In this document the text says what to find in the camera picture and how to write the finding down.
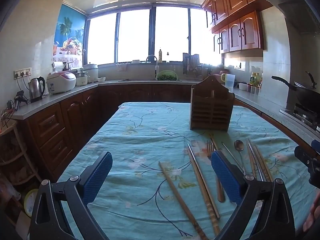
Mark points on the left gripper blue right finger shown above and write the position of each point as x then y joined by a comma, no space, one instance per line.
275,219

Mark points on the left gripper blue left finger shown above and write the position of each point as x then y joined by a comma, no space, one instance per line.
49,220

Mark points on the wooden handled fork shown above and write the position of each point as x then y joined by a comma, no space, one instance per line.
211,147

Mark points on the bamboo chopstick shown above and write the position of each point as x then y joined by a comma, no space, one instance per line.
210,210

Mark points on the silver metal chopstick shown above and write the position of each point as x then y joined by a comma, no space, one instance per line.
256,161

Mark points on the metal spoon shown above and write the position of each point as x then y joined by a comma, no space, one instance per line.
239,146

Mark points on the chrome kitchen faucet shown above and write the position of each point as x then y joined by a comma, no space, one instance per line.
153,60

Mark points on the person's right hand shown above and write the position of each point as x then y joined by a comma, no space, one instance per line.
313,215

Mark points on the gas stove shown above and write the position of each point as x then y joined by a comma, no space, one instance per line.
304,116

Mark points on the lower wooden cabinets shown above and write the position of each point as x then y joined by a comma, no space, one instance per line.
136,123

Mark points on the wooden cabinets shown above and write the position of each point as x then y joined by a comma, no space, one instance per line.
235,24
136,123

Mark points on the black wok pan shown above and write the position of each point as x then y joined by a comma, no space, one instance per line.
307,97

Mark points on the wooden stool shelf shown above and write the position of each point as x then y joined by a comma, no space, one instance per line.
16,165

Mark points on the teal floral tablecloth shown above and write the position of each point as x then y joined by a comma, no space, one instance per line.
140,205

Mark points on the seasoning jars set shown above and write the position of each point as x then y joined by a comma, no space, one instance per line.
253,89

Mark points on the yellow oil bottle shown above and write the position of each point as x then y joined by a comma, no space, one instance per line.
255,79

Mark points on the stainless electric kettle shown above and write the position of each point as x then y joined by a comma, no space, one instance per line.
36,89

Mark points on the white red rice cooker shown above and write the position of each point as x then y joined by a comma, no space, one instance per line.
60,82

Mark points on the small white cooker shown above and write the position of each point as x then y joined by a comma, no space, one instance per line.
81,78

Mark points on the wooden utensil holder box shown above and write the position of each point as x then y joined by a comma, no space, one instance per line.
211,105

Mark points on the large white pot cooker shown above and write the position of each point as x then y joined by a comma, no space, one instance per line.
92,71

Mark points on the green colander with vegetables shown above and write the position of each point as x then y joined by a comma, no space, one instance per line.
167,75

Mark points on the tropical fruit poster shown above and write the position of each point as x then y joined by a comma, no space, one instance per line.
69,37

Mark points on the range hood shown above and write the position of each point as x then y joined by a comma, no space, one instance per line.
299,14

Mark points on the upper wooden cabinets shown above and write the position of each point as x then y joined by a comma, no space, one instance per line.
235,24

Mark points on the clear pitcher green handle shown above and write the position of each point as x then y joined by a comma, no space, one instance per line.
229,80

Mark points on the wall power outlet strip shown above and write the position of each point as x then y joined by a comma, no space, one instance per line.
22,73

